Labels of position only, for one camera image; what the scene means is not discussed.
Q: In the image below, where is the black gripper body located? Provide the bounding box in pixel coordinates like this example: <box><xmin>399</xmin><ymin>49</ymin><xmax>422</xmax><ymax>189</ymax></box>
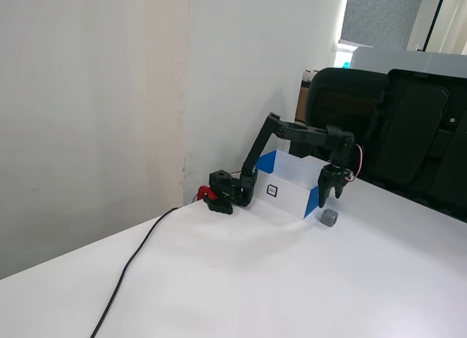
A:
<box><xmin>323</xmin><ymin>137</ymin><xmax>358</xmax><ymax>188</ymax></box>

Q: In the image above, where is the gripper servo cable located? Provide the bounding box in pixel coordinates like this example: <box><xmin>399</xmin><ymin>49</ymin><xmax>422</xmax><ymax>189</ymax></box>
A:
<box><xmin>354</xmin><ymin>144</ymin><xmax>365</xmax><ymax>175</ymax></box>

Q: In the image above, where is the gray block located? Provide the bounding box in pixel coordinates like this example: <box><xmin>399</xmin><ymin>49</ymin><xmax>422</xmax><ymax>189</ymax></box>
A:
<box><xmin>320</xmin><ymin>208</ymin><xmax>339</xmax><ymax>228</ymax></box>

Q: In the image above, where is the red black table clamp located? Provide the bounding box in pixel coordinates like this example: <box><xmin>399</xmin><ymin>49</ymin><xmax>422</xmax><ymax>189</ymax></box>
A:
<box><xmin>196</xmin><ymin>185</ymin><xmax>234</xmax><ymax>216</ymax></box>

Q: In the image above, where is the gray window blind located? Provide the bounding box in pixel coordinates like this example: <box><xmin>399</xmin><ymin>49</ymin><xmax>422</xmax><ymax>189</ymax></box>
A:
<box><xmin>339</xmin><ymin>0</ymin><xmax>428</xmax><ymax>50</ymax></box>

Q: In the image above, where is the black power cable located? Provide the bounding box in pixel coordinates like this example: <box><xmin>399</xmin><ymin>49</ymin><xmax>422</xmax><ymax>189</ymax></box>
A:
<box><xmin>89</xmin><ymin>206</ymin><xmax>183</xmax><ymax>338</ymax></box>

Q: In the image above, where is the black mesh office chair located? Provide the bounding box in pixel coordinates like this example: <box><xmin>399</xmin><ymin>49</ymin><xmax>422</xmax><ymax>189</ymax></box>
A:
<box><xmin>290</xmin><ymin>66</ymin><xmax>388</xmax><ymax>171</ymax></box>

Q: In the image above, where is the blue white cardboard box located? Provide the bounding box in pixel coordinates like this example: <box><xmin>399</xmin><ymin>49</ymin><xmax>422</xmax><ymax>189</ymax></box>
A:
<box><xmin>255</xmin><ymin>150</ymin><xmax>331</xmax><ymax>220</ymax></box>

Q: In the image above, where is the brown cardboard box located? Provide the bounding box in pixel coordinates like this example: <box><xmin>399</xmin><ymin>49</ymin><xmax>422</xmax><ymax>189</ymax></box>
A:
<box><xmin>293</xmin><ymin>69</ymin><xmax>313</xmax><ymax>123</ymax></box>

